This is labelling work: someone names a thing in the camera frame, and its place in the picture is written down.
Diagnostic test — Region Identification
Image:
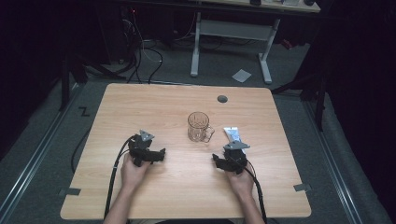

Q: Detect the person's left hand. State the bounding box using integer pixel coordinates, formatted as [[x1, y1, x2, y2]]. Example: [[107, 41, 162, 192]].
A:
[[120, 153, 151, 191]]

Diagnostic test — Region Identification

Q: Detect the white paper sheet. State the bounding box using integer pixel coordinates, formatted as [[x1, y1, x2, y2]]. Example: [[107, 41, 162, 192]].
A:
[[231, 68, 253, 84]]

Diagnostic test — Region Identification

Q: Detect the bundle of black cables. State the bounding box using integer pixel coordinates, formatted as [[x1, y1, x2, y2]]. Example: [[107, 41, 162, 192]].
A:
[[120, 7, 165, 85]]

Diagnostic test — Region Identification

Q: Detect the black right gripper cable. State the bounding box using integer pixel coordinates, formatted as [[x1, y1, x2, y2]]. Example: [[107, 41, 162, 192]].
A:
[[244, 167, 268, 224]]

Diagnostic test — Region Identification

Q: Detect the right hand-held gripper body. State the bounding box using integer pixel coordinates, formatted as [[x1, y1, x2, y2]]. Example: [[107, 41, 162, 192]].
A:
[[222, 140, 251, 175]]

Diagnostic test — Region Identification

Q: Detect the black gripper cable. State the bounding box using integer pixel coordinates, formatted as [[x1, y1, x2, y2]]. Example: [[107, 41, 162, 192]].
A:
[[244, 167, 268, 224], [104, 135, 138, 219]]

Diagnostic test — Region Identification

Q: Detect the white toothpaste tube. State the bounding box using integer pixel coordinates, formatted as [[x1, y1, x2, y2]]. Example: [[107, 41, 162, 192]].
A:
[[222, 126, 248, 154]]

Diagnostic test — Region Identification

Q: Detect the black floor cable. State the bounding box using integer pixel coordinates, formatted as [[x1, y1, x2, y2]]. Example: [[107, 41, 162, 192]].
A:
[[70, 125, 93, 175]]

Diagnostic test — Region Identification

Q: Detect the clear glass mug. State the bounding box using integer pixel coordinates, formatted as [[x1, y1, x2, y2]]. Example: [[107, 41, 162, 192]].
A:
[[187, 111, 216, 144]]

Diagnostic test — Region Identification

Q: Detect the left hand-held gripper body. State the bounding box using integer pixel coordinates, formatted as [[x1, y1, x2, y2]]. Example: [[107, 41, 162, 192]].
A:
[[128, 129, 155, 167]]

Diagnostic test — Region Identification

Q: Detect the white-framed wooden desk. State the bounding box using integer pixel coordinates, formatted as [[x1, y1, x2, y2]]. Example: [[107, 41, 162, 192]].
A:
[[190, 0, 321, 85]]

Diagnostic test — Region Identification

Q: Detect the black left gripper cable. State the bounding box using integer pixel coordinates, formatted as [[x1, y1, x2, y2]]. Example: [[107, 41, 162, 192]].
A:
[[104, 135, 138, 219]]

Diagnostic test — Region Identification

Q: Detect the metal floor rail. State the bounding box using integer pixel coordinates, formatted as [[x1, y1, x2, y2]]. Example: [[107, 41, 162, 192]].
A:
[[303, 101, 365, 224], [0, 82, 82, 218]]

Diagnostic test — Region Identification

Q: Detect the person's right hand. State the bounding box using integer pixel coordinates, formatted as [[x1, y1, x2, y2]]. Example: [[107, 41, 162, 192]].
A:
[[225, 169, 255, 199]]

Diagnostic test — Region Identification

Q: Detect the grey tape piece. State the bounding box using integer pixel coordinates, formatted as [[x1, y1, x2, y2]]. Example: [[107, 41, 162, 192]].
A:
[[59, 187, 82, 198], [292, 183, 313, 192]]

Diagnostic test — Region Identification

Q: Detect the black metal stand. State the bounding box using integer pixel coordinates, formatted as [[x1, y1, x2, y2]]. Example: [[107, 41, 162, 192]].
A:
[[58, 50, 127, 112], [270, 60, 330, 133]]

